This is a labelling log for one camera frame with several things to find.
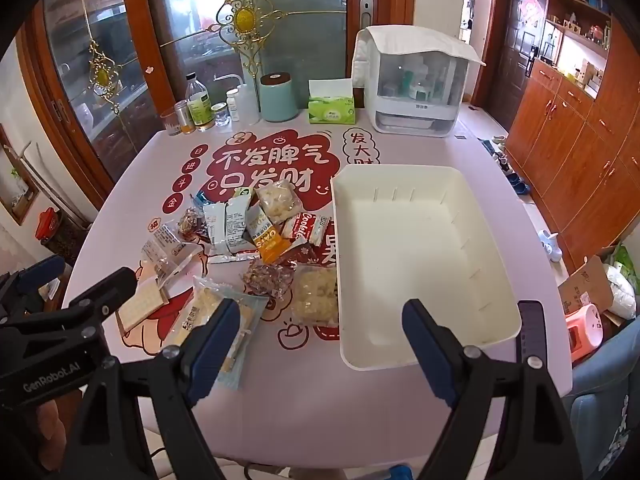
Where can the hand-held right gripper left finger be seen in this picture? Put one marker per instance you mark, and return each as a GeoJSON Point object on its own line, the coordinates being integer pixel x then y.
{"type": "Point", "coordinates": [215, 347]}

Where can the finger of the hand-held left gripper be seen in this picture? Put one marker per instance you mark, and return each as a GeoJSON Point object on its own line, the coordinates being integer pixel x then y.
{"type": "Point", "coordinates": [107, 287]}
{"type": "Point", "coordinates": [42, 266]}

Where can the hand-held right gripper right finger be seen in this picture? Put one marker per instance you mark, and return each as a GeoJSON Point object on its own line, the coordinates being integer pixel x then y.
{"type": "Point", "coordinates": [430, 355]}

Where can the clear bag of yellow puffs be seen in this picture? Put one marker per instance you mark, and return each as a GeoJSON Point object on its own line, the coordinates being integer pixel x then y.
{"type": "Point", "coordinates": [315, 295]}

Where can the white and orange snack packet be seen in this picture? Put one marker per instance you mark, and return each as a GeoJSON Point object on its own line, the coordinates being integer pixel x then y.
{"type": "Point", "coordinates": [267, 245]}

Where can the white plastic bin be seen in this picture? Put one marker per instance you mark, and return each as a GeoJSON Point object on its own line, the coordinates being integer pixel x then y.
{"type": "Point", "coordinates": [415, 240]}

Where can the plain white snack packet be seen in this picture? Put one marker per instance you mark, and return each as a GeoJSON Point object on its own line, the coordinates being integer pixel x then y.
{"type": "Point", "coordinates": [215, 227]}

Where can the white and grey snack packet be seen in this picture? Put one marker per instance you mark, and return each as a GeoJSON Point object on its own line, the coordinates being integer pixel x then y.
{"type": "Point", "coordinates": [237, 227]}

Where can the clear bag of white candies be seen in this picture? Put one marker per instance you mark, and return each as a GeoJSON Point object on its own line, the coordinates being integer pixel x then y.
{"type": "Point", "coordinates": [277, 200]}

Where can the person's left hand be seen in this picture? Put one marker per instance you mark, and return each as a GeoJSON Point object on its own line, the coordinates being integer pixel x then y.
{"type": "Point", "coordinates": [50, 425]}

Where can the beige cracker packet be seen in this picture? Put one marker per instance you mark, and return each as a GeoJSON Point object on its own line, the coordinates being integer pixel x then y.
{"type": "Point", "coordinates": [142, 305]}

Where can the long bread packet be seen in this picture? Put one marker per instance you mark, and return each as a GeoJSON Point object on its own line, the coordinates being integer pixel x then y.
{"type": "Point", "coordinates": [200, 310]}

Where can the red container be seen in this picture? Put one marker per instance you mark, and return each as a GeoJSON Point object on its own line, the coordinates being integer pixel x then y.
{"type": "Point", "coordinates": [47, 225]}

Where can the clear printed wrapper packet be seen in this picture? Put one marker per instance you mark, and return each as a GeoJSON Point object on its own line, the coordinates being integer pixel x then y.
{"type": "Point", "coordinates": [167, 265]}

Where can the flat white packet with red edge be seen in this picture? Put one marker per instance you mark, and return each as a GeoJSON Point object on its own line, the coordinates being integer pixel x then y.
{"type": "Point", "coordinates": [230, 258]}

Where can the clear packet of brown nuts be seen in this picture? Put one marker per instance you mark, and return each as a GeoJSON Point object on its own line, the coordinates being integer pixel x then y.
{"type": "Point", "coordinates": [189, 221]}

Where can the small blue snack packet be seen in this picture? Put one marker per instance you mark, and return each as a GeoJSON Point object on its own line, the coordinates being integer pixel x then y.
{"type": "Point", "coordinates": [201, 200]}

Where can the pink plastic stool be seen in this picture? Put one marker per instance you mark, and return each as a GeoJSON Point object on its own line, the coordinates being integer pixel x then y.
{"type": "Point", "coordinates": [582, 332]}

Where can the small green snack packet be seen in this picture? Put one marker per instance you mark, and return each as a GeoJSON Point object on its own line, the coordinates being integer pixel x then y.
{"type": "Point", "coordinates": [245, 193]}

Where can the light blue child slippers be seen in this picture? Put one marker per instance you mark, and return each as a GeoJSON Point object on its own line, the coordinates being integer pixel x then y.
{"type": "Point", "coordinates": [549, 245]}

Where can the cardboard box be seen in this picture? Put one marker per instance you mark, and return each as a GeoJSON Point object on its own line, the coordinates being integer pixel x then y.
{"type": "Point", "coordinates": [585, 285]}

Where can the printed glass tumbler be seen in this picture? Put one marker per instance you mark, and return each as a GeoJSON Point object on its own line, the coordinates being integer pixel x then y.
{"type": "Point", "coordinates": [170, 122]}

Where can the blue printed chair cover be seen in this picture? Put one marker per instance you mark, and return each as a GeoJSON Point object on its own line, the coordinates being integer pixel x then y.
{"type": "Point", "coordinates": [605, 410]}

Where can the small glass with orange liquid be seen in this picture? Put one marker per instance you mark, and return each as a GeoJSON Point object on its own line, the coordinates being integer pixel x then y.
{"type": "Point", "coordinates": [184, 120]}

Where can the clear bottle with green label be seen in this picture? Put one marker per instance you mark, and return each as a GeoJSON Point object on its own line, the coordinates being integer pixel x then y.
{"type": "Point", "coordinates": [200, 110]}

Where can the small gold door ornament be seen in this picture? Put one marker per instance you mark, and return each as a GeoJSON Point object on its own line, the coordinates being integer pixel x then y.
{"type": "Point", "coordinates": [102, 75]}

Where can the white plastic bag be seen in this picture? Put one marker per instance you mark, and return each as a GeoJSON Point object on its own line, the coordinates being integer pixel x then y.
{"type": "Point", "coordinates": [620, 290]}

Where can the glass jar with white lid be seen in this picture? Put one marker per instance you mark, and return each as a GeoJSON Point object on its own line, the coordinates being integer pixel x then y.
{"type": "Point", "coordinates": [220, 116]}

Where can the row of shoes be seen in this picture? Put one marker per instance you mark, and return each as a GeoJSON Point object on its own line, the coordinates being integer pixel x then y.
{"type": "Point", "coordinates": [507, 165]}

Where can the small white bottle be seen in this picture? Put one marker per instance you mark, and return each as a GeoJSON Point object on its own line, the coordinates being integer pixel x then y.
{"type": "Point", "coordinates": [233, 107]}

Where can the tall translucent squeeze bottle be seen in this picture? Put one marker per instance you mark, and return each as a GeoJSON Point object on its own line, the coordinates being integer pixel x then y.
{"type": "Point", "coordinates": [249, 105]}

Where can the white countertop storage cabinet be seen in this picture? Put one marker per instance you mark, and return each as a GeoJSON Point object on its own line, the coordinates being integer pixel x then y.
{"type": "Point", "coordinates": [415, 110]}

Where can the teal canister with brown lid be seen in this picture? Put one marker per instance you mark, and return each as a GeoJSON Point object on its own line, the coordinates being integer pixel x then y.
{"type": "Point", "coordinates": [278, 102]}

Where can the green tissue box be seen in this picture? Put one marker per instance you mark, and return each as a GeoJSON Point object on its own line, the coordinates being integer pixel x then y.
{"type": "Point", "coordinates": [330, 112]}

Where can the wood framed glass sliding door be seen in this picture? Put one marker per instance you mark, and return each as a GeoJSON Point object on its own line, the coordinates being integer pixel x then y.
{"type": "Point", "coordinates": [200, 10]}

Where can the large gold door ornament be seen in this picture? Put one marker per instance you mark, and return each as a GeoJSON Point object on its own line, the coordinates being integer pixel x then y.
{"type": "Point", "coordinates": [245, 17]}

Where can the dark wooden entrance door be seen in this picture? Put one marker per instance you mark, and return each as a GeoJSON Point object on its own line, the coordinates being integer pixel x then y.
{"type": "Point", "coordinates": [515, 60]}

